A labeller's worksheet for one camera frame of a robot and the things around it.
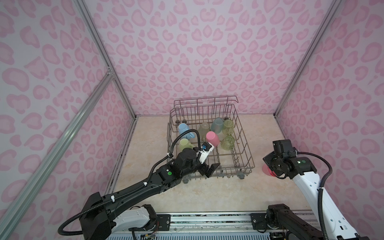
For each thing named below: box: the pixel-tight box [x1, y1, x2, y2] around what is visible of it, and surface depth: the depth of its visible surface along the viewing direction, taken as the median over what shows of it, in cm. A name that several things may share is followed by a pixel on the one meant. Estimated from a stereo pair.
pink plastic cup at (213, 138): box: [206, 131, 220, 147], surface depth 92 cm
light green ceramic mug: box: [179, 138, 196, 152], surface depth 89 cm
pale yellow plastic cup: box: [198, 122, 210, 139], surface depth 99 cm
